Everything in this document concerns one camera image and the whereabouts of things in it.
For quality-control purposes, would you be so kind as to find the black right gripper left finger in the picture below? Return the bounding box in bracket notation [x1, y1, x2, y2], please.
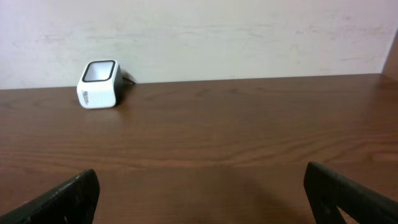
[1, 169, 100, 224]

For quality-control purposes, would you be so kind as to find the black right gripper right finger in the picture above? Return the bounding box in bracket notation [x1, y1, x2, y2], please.
[303, 162, 397, 224]

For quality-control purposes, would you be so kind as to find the white barcode scanner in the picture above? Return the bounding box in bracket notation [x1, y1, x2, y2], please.
[76, 59, 123, 109]

